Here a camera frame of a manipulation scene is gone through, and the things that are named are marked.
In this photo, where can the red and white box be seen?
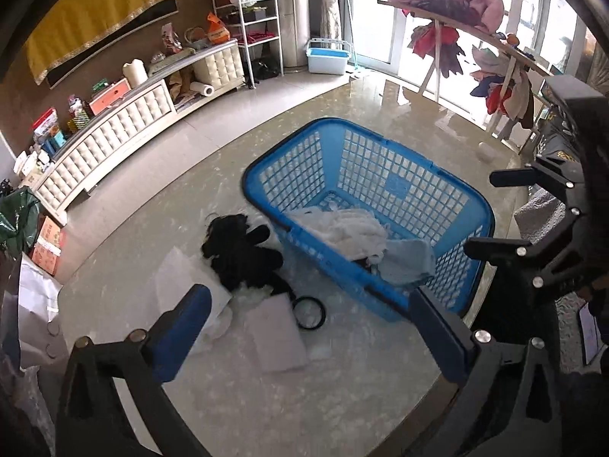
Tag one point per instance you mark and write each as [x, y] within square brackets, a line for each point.
[45, 121]

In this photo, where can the printed cardboard box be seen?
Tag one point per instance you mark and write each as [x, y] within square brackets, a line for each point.
[47, 247]

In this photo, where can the green plastic bag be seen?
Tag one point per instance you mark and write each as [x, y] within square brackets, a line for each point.
[16, 219]

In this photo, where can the crumpled clear plastic bag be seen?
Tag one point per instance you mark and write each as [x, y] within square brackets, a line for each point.
[223, 323]

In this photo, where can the wooden clothes drying rack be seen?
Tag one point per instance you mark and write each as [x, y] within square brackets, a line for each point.
[495, 45]

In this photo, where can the orange plastic bag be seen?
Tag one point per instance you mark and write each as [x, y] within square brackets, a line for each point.
[218, 31]

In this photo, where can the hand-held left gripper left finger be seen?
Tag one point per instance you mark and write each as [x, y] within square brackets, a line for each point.
[183, 333]

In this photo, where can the paper towel roll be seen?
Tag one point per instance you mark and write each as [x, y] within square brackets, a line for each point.
[202, 90]

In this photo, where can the black chair cover yellow print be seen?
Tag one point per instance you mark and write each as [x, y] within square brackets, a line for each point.
[556, 143]

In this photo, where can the light blue plastic box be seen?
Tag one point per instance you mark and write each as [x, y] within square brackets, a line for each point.
[328, 59]

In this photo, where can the cream plastic canister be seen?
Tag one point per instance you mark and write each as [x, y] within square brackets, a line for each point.
[135, 74]

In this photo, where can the black bag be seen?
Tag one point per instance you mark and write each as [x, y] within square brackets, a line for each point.
[265, 69]

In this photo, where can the light blue cloth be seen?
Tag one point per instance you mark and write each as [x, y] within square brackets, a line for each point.
[409, 259]

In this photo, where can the white standing air conditioner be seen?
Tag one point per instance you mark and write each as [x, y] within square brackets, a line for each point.
[291, 14]

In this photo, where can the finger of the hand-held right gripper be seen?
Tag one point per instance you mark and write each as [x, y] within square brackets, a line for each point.
[523, 176]
[504, 250]

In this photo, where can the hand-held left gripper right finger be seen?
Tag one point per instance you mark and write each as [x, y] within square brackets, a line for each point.
[437, 342]

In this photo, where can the white gauze cloth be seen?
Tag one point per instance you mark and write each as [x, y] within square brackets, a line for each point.
[342, 231]

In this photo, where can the blue plastic basket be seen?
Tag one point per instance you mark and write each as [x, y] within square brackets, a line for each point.
[304, 247]

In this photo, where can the black cloth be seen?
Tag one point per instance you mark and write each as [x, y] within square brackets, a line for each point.
[238, 252]

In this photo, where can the white paper bag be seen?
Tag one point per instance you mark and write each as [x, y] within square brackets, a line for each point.
[35, 304]

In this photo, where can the cream tufted television cabinet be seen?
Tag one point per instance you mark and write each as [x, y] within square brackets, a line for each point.
[123, 128]

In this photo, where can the yellow television cover cloth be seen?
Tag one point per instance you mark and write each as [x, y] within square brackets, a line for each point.
[95, 14]

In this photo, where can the orange drawer box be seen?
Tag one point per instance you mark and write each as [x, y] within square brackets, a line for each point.
[110, 97]

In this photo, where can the red hanging clothes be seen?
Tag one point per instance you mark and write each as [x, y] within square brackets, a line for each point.
[435, 45]

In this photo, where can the black tape roll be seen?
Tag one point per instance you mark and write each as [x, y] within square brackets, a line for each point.
[296, 316]

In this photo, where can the patterned beige curtain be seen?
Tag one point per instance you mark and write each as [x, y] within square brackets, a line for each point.
[335, 0]

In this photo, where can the white metal shelf rack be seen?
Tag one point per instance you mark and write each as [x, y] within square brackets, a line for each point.
[250, 24]

